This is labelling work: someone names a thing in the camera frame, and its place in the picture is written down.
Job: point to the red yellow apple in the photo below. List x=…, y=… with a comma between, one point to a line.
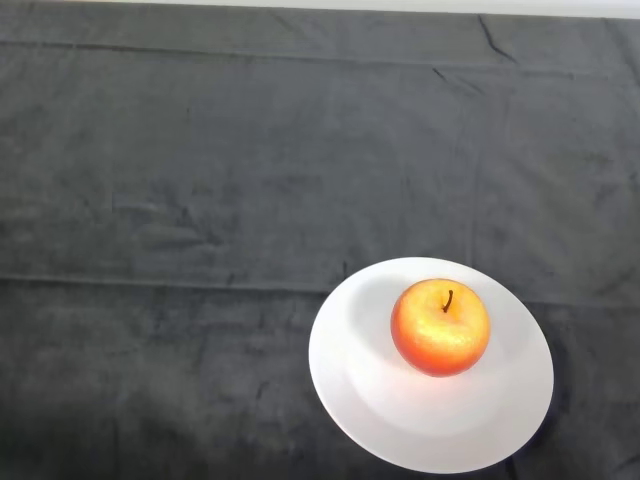
x=440, y=327

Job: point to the white round plate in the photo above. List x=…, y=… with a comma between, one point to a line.
x=430, y=420

